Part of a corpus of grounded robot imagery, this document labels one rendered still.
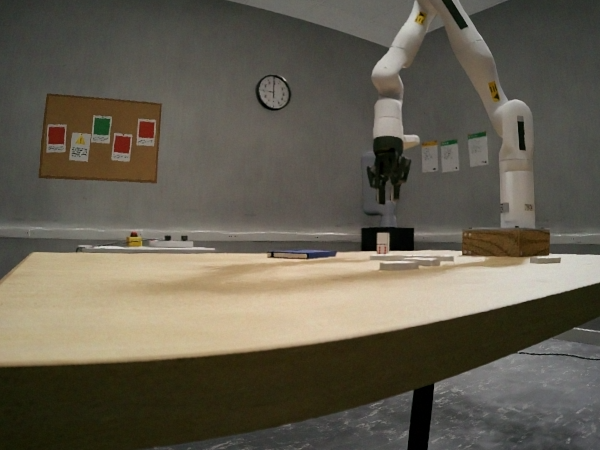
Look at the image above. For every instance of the dark blue rectangular pad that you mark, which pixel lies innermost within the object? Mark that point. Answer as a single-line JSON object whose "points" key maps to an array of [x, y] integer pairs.
{"points": [[301, 254]]}

